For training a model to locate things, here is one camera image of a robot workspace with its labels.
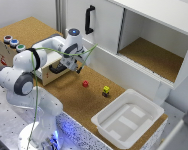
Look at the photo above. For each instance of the blue button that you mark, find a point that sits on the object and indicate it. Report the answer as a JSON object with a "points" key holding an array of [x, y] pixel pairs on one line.
{"points": [[14, 42]]}

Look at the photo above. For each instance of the green button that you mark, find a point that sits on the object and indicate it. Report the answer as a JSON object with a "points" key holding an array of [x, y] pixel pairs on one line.
{"points": [[20, 47]]}

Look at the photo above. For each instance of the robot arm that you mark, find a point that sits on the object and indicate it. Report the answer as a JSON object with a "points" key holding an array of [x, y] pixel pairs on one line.
{"points": [[24, 63]]}

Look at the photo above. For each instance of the white plastic box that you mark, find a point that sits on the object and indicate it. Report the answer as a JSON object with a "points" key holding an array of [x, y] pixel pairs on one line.
{"points": [[127, 120]]}

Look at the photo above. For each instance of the white cabinet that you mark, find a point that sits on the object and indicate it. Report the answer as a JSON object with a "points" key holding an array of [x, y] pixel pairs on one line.
{"points": [[160, 20]]}

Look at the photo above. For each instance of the yellow block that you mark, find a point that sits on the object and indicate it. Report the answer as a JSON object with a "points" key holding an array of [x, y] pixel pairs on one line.
{"points": [[106, 89]]}

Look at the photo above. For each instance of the red button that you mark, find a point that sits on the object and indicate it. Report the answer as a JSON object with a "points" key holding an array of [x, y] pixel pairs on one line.
{"points": [[8, 38]]}

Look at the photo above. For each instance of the white sliding door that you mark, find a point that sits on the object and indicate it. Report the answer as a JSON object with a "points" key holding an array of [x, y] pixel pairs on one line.
{"points": [[105, 23]]}

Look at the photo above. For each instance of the wooden drawer box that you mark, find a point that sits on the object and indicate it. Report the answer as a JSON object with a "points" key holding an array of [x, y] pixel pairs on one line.
{"points": [[27, 28]]}

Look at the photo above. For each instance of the pink block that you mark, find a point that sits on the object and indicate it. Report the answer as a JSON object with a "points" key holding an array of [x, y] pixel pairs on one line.
{"points": [[85, 84]]}

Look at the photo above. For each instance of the purple block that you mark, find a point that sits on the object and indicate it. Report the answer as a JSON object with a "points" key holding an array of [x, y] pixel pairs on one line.
{"points": [[105, 94]]}

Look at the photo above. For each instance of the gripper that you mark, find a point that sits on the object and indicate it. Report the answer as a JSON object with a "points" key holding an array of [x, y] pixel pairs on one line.
{"points": [[69, 62]]}

